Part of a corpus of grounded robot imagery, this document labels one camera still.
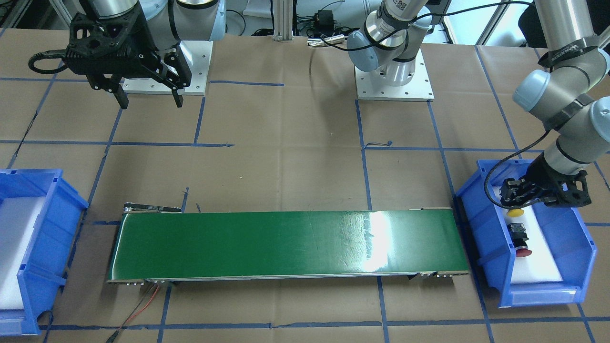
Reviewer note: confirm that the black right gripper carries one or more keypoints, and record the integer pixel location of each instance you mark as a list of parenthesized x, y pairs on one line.
[(143, 37)]

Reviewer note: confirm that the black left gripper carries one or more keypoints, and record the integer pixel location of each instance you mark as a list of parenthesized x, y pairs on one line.
[(546, 175)]

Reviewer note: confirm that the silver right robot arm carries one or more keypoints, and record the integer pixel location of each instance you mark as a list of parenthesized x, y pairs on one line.
[(171, 22)]

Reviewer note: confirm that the yellow mushroom push button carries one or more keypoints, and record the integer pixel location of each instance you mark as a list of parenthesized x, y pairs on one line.
[(515, 213)]

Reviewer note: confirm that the blue storage bin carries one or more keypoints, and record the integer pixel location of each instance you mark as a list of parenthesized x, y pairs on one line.
[(41, 272), (568, 239)]

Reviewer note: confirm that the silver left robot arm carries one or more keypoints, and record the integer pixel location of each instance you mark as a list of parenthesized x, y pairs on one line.
[(557, 94)]

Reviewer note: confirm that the red mushroom push button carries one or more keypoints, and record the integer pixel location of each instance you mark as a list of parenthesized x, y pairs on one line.
[(518, 236)]

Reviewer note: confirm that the green conveyor belt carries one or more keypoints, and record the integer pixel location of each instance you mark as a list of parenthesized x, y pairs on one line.
[(238, 246)]

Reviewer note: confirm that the aluminium profile post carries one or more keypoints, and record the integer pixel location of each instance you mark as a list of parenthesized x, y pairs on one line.
[(282, 19)]

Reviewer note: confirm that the white foam pad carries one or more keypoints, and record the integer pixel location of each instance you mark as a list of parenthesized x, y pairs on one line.
[(17, 220), (539, 266)]

